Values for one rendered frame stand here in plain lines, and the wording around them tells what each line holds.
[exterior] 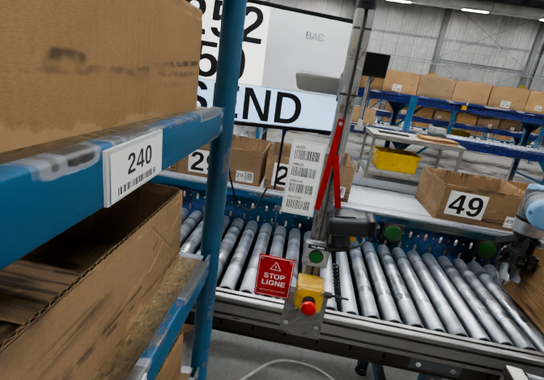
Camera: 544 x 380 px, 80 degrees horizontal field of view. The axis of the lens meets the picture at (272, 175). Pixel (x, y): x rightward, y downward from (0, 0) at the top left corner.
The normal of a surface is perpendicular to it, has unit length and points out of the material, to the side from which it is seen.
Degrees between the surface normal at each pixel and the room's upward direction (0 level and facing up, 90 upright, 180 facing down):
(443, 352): 90
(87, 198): 90
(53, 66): 91
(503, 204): 91
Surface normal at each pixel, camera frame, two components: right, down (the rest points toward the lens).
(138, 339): 0.14, -0.94
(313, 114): 0.23, 0.26
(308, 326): -0.12, 0.29
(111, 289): 0.98, 0.18
